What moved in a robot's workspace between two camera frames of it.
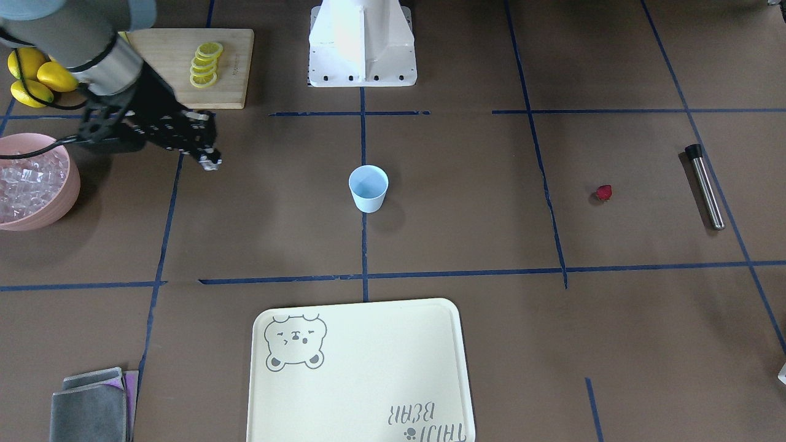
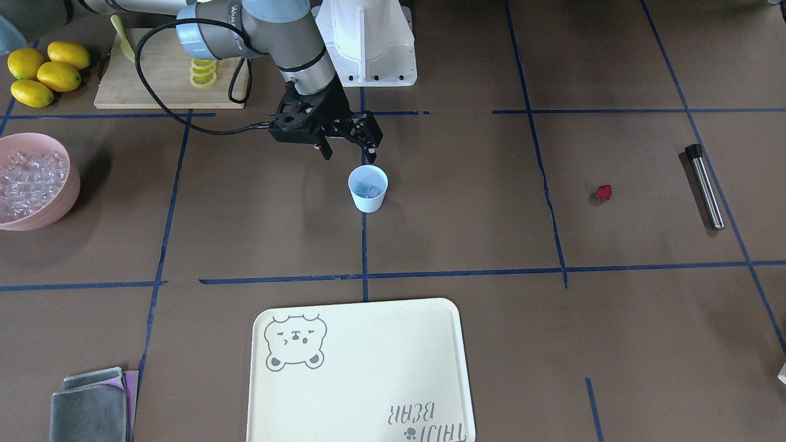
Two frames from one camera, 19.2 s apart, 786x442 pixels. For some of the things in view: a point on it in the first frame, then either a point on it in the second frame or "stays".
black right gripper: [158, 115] to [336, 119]
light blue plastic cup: [368, 183] stays
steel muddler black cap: [694, 151] stays
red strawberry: [604, 192] stays
